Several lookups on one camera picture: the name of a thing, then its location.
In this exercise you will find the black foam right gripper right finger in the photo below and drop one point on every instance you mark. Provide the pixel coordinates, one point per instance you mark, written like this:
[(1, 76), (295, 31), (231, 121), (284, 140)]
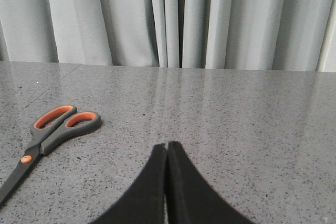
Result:
[(190, 199)]

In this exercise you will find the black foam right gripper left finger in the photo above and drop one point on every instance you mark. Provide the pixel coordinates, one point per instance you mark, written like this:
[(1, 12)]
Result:
[(143, 202)]

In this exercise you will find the grey orange scissors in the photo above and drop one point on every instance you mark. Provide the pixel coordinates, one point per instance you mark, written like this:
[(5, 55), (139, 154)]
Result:
[(48, 132)]

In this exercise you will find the grey pleated curtain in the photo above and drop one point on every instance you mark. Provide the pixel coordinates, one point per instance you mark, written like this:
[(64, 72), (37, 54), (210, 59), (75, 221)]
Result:
[(297, 35)]

